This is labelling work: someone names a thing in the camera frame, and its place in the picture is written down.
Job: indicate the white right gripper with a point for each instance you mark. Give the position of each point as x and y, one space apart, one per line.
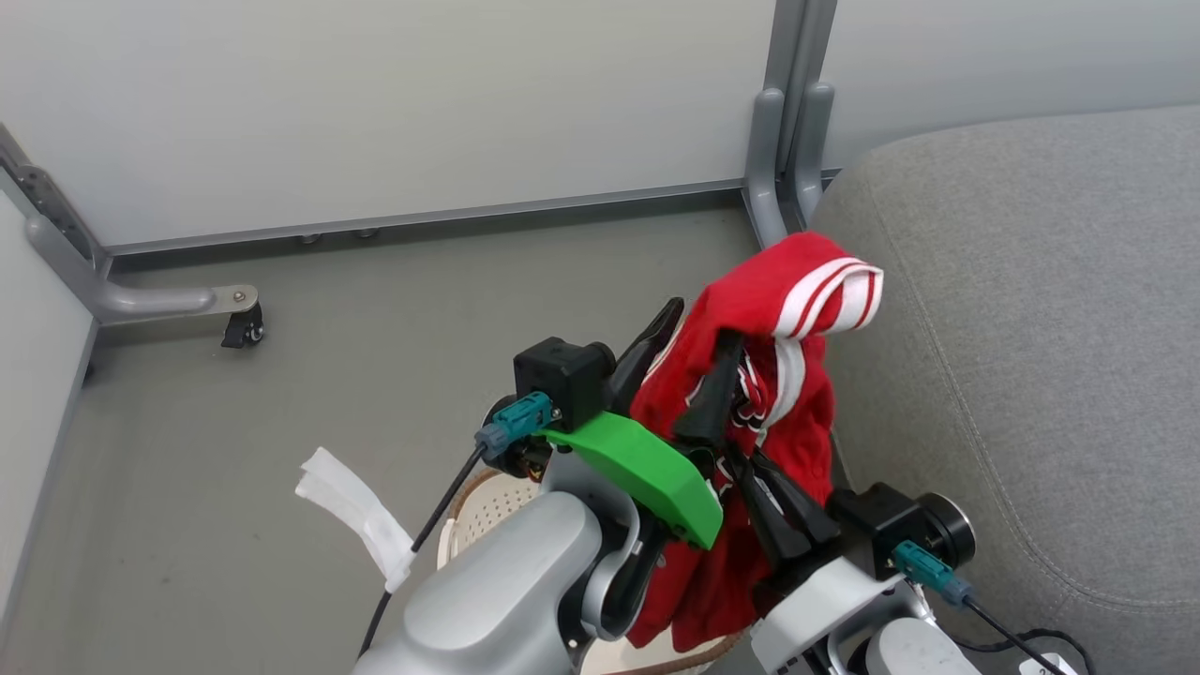
825 605

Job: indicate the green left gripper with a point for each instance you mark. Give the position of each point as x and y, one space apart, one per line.
647 469

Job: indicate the red and white garment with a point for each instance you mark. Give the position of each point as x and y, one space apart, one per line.
778 309

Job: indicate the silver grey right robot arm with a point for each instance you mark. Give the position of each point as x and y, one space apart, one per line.
909 652

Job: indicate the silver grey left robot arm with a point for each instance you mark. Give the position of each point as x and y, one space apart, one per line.
511 591

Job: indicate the white perforated laundry basket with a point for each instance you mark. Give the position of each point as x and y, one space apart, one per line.
492 511

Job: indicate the white label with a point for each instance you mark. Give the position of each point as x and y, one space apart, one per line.
1045 664

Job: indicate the grey fabric sofa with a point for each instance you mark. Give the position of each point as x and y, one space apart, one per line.
1050 356

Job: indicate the white tape tag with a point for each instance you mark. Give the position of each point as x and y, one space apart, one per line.
361 511

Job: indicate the black caster wheel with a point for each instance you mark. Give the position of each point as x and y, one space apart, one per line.
244 328

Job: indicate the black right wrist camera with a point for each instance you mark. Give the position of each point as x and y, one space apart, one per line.
886 525

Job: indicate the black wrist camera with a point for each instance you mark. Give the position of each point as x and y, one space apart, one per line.
562 380
886 525

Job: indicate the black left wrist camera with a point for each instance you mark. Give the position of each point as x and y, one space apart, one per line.
562 380

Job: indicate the grey partition foot bracket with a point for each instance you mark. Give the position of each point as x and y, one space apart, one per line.
122 298

